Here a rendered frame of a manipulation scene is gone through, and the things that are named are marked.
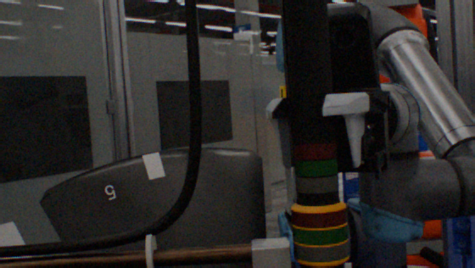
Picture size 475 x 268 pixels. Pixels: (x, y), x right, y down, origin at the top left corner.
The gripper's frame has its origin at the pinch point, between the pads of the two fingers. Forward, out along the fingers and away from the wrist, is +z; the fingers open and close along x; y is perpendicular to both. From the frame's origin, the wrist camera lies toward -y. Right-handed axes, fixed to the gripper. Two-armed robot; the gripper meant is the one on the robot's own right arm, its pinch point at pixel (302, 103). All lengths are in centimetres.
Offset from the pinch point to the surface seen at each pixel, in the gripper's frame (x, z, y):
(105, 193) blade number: 21.5, -2.0, 7.4
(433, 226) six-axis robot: 41, -383, 99
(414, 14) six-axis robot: 50, -405, -62
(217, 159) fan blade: 13.6, -10.6, 5.3
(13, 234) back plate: 41.7, -7.7, 13.7
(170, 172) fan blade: 17.0, -6.7, 6.0
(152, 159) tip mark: 19.0, -6.6, 4.7
